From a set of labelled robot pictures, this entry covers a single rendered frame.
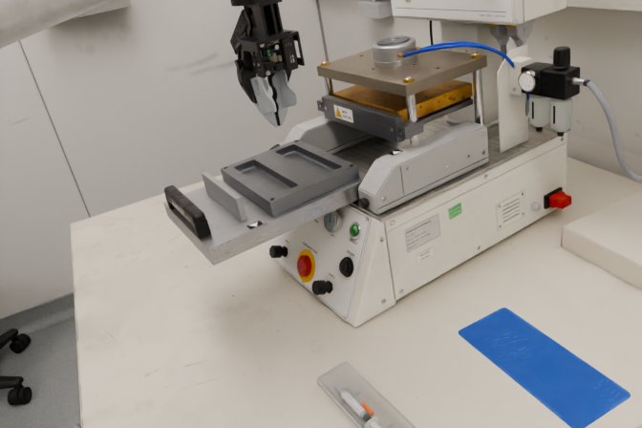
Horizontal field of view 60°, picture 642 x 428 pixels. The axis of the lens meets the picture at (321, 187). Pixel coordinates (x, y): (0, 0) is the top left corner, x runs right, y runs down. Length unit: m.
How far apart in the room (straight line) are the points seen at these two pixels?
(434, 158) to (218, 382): 0.49
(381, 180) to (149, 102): 1.68
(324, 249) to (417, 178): 0.22
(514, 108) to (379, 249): 0.36
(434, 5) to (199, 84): 1.50
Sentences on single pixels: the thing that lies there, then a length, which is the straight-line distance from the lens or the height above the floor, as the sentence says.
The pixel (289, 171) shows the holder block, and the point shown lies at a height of 1.00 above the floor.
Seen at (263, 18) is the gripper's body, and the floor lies 1.25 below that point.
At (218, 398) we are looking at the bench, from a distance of 0.90.
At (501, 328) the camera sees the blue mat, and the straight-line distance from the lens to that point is 0.93.
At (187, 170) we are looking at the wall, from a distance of 2.54.
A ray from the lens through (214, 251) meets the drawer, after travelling 0.82.
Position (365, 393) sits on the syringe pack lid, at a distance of 0.82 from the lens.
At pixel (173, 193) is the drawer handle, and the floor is 1.01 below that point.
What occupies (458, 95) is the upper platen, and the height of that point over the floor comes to 1.05.
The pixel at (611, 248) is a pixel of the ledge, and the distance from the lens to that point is 1.05.
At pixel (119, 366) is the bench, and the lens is 1.04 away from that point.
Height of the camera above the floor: 1.36
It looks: 25 degrees down
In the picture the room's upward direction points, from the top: 11 degrees counter-clockwise
